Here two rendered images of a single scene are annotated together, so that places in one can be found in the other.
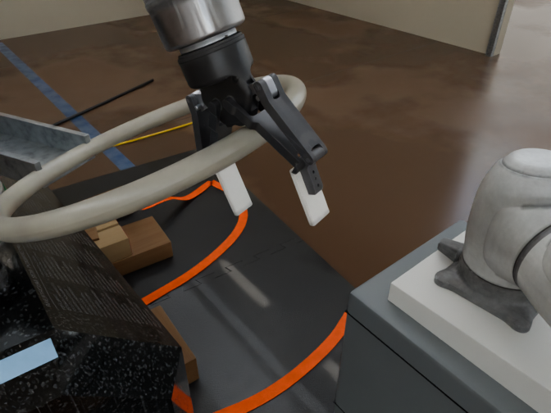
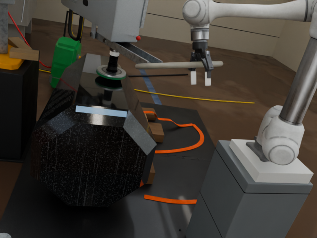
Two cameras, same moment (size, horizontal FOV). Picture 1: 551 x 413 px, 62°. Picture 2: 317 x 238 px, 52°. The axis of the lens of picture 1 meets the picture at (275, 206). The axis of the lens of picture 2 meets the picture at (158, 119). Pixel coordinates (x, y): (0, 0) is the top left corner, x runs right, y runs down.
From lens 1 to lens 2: 114 cm
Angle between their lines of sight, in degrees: 19
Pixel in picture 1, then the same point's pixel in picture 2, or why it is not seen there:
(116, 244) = not seen: hidden behind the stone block
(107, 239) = not seen: hidden behind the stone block
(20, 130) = (144, 55)
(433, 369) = (231, 164)
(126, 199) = (171, 64)
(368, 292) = (224, 142)
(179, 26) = (194, 36)
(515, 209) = (269, 117)
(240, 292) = (184, 166)
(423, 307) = (237, 147)
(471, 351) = (244, 161)
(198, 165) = (187, 63)
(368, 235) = not seen: hidden behind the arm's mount
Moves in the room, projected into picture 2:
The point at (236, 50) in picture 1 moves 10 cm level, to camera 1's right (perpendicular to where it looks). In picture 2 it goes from (204, 44) to (223, 50)
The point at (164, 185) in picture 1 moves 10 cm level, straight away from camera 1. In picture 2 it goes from (179, 64) to (180, 59)
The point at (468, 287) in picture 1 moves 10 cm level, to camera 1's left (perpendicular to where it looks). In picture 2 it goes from (254, 146) to (236, 139)
